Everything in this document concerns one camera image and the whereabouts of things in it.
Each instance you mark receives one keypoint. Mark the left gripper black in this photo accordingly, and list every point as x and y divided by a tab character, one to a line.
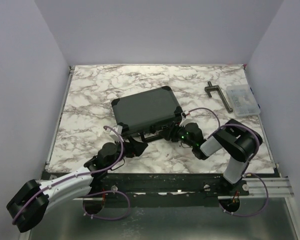
134	148

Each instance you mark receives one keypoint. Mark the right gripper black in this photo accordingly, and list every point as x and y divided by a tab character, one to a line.
171	132

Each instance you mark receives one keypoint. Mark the black poker carrying case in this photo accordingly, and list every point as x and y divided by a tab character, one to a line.
146	112

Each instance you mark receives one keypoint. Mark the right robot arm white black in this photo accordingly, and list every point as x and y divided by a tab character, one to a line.
239	141

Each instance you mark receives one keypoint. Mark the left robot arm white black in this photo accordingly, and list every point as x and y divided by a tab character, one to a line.
29	205

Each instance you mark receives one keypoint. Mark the black metal clamp tool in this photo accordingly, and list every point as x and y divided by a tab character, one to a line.
216	88

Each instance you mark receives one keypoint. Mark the clear plastic parts box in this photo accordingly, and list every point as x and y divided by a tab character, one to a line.
242	100

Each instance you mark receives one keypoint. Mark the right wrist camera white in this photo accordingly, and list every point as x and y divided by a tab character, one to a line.
184	120

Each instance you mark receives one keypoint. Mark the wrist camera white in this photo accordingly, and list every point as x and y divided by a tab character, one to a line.
115	133
184	120

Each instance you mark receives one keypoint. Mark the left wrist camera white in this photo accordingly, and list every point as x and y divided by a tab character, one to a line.
115	133

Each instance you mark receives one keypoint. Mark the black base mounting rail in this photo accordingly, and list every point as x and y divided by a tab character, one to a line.
120	200

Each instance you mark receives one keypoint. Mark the aluminium extrusion rail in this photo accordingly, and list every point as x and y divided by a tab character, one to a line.
209	186

